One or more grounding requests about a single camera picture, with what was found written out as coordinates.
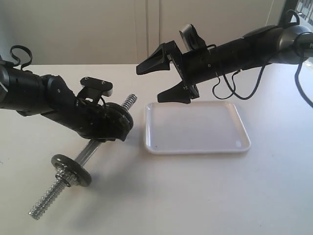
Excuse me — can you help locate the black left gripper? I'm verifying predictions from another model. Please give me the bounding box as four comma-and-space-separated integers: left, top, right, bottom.
73, 98, 129, 142

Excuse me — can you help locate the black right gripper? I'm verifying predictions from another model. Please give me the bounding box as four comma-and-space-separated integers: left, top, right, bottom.
136, 41, 200, 104

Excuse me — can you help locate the black 0.5kg weight plate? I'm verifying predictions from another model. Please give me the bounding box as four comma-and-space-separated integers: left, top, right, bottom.
115, 104, 134, 132

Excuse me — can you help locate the chrome threaded dumbbell bar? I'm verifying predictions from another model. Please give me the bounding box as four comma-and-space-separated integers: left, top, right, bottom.
28, 94, 137, 220

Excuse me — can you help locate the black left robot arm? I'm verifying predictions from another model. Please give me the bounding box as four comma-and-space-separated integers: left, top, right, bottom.
0, 61, 134, 142

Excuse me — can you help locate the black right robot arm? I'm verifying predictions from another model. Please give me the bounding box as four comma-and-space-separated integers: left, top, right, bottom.
136, 23, 313, 104

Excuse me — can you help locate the black inner far-end weight plate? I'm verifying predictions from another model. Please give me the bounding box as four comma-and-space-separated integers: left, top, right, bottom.
106, 102, 134, 132

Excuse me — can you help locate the white rectangular plastic tray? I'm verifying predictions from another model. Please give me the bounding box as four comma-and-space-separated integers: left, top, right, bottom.
144, 101, 251, 155

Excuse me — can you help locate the black near-end weight plate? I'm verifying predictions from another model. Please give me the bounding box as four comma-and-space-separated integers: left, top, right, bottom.
51, 154, 92, 187

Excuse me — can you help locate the chrome spinlock collar nut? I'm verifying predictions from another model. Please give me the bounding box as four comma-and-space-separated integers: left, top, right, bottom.
55, 166, 78, 187

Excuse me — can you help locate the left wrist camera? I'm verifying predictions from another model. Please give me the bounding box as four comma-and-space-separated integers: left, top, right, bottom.
77, 77, 113, 102

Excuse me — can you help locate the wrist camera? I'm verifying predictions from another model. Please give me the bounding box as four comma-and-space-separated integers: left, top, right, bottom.
77, 77, 113, 102
179, 24, 206, 51

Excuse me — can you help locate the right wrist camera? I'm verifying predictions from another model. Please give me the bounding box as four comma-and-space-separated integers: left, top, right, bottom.
179, 24, 206, 51

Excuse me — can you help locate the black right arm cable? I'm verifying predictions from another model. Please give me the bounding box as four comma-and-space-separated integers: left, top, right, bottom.
211, 9, 313, 108

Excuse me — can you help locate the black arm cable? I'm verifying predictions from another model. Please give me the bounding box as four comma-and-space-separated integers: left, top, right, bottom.
9, 45, 33, 71
211, 9, 313, 108

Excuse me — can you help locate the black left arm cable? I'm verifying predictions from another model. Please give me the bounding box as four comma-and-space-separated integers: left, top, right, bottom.
9, 45, 33, 71

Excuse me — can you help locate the dark window frame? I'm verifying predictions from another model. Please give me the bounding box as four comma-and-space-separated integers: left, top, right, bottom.
278, 0, 298, 26

